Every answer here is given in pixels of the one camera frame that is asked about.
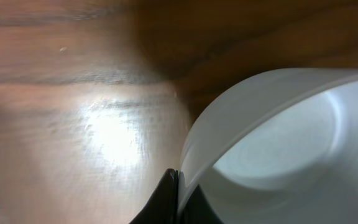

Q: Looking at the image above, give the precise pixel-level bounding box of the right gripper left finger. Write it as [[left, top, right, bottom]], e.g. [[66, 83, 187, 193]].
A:
[[130, 169, 178, 224]]

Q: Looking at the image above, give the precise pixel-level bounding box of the grey plastic bowl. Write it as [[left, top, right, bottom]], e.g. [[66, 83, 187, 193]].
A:
[[178, 68, 358, 223]]

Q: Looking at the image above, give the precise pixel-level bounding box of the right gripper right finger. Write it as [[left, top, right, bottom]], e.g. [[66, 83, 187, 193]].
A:
[[179, 185, 223, 224]]

